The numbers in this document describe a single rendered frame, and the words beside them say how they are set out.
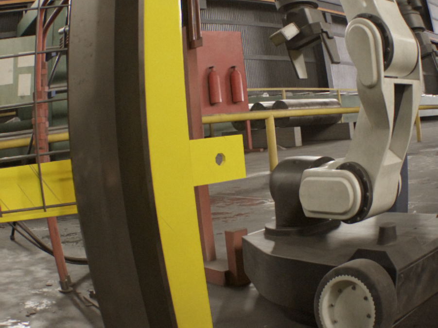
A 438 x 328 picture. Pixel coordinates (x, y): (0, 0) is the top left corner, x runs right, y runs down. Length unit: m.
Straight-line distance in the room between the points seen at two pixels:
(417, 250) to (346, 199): 0.28
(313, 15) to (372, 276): 0.50
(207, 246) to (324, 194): 0.56
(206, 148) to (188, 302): 0.19
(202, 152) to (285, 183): 0.74
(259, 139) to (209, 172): 8.75
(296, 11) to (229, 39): 7.35
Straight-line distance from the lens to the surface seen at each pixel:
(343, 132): 9.95
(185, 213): 0.55
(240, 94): 8.10
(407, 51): 1.11
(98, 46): 0.34
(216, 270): 1.53
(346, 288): 0.92
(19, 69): 6.66
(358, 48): 1.07
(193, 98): 1.61
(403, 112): 1.17
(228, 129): 11.78
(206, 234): 1.63
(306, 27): 0.97
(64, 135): 3.88
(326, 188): 1.19
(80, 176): 0.33
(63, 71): 9.36
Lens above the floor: 0.46
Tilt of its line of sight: 3 degrees down
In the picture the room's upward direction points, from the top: 5 degrees counter-clockwise
